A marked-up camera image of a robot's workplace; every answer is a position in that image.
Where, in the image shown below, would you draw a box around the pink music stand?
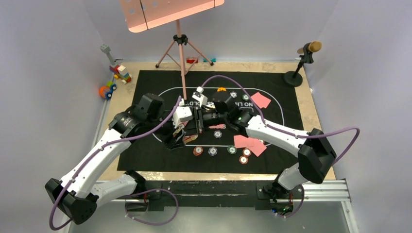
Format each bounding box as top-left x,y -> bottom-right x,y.
119,0 -> 225,100

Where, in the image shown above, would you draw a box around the blue poker chip stack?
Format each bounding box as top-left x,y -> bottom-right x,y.
208,147 -> 218,156

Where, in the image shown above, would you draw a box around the colourful toy block train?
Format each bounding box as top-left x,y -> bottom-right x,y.
109,65 -> 132,84

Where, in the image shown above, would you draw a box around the green poker chip stack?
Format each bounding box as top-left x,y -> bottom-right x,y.
227,145 -> 237,154

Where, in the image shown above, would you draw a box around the green chips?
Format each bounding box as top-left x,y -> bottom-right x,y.
242,94 -> 250,101

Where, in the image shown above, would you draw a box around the blue chips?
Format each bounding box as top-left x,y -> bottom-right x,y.
230,91 -> 238,98

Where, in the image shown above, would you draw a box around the aluminium mounting rail frame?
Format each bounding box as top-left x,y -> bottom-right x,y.
59,179 -> 360,233

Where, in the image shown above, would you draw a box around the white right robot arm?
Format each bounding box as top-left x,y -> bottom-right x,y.
192,86 -> 337,198

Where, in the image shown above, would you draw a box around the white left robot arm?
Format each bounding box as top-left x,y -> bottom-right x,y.
45,94 -> 192,231

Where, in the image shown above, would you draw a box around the small red toy block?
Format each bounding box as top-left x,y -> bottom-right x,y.
186,57 -> 199,64

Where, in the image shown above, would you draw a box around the grey toy block tower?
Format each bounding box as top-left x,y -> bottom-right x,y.
100,44 -> 116,66

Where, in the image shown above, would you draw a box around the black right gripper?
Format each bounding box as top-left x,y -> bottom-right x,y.
184,105 -> 229,137

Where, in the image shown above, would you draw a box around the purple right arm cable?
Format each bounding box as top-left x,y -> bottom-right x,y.
201,75 -> 361,218

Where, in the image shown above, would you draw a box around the small teal toy block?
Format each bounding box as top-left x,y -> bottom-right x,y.
203,58 -> 216,63

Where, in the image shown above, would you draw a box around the face-down burn card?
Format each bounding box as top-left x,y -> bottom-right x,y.
209,124 -> 226,129

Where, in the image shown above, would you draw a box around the red playing card box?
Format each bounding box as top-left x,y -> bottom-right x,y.
183,134 -> 198,144

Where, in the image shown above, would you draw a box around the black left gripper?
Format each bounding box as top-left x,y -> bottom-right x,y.
146,110 -> 186,149

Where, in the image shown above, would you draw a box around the lone blue chip mid-table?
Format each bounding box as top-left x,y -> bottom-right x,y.
213,130 -> 222,138

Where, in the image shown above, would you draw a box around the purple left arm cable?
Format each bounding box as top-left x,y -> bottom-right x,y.
49,96 -> 183,231

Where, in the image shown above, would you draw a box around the red poker chip stack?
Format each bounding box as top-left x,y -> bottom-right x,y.
193,146 -> 204,156

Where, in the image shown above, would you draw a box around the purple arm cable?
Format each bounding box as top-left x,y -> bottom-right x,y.
201,75 -> 361,218
49,96 -> 183,231

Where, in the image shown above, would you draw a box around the orange blue toy wheel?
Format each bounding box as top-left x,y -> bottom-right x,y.
99,81 -> 117,100

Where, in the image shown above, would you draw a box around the gold microphone on stand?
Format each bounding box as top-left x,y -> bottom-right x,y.
282,41 -> 323,87

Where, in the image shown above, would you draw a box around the red chips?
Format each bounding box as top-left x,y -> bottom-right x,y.
239,139 -> 264,165

